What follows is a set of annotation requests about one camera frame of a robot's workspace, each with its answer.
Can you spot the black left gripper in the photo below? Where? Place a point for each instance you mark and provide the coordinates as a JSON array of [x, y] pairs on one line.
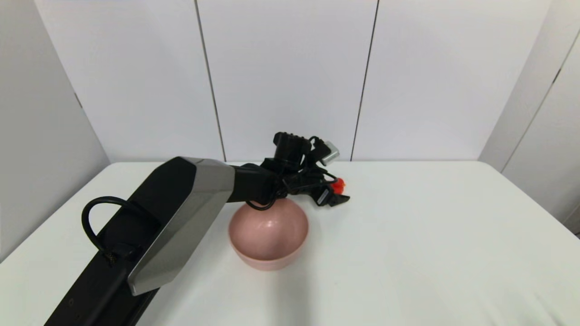
[[310, 190]]

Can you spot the red rubber duck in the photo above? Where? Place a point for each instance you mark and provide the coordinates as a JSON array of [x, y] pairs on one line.
[[338, 184]]

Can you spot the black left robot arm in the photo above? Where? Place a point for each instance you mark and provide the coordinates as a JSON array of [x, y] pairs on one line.
[[181, 203]]

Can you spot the pink bowl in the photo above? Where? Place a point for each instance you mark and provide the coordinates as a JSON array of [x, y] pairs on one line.
[[268, 237]]

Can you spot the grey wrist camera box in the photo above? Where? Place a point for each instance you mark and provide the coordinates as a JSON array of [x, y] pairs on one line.
[[331, 154]]

